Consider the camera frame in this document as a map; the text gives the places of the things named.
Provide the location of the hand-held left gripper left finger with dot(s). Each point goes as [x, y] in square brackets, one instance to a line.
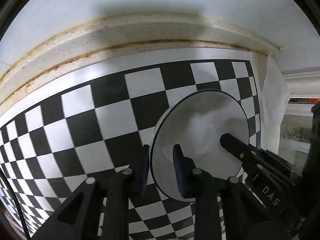
[144, 172]

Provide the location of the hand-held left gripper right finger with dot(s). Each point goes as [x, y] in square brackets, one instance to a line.
[178, 172]

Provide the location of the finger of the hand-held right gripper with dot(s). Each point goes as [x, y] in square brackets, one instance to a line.
[277, 162]
[235, 146]

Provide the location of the white bowl with dark rim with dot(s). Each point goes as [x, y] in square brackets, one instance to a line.
[200, 120]

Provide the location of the glass sliding door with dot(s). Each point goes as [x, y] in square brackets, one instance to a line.
[292, 135]

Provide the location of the white paper tissue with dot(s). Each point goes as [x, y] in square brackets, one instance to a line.
[272, 100]

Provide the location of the black white checkered mat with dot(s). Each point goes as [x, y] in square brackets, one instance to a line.
[75, 135]

